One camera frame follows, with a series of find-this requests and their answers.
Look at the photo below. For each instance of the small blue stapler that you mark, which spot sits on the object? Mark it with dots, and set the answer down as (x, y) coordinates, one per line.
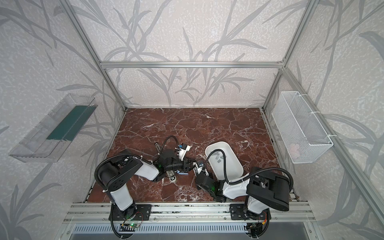
(182, 173)

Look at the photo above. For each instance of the pink object in basket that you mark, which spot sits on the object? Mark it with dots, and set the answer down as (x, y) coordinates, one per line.
(294, 150)

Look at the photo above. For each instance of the green circuit board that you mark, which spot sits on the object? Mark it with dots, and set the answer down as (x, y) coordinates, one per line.
(130, 227)

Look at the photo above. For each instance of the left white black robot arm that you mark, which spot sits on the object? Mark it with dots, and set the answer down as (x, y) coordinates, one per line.
(171, 143)

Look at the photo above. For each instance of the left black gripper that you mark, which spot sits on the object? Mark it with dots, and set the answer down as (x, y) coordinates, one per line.
(182, 165)

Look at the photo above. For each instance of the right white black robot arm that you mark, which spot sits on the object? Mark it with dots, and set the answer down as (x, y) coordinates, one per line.
(264, 189)

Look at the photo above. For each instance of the grey staple strip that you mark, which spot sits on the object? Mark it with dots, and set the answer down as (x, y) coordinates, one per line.
(217, 155)

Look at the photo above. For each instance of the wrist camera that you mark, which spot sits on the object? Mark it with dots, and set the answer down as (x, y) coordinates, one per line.
(182, 150)
(199, 167)

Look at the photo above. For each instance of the beige black long stapler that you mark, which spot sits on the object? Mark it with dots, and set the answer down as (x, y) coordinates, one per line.
(168, 174)

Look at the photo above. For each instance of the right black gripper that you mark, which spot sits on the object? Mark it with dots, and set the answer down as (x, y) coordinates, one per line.
(200, 176)

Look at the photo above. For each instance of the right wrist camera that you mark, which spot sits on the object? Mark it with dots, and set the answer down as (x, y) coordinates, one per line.
(199, 167)

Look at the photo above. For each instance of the clear plastic wall bin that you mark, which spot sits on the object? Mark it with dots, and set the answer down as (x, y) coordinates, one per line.
(48, 141)

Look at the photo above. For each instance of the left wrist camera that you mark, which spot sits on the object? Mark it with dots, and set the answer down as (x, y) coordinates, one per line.
(182, 150)

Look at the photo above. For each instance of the white wire mesh basket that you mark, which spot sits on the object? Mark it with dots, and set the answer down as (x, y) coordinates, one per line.
(298, 124)

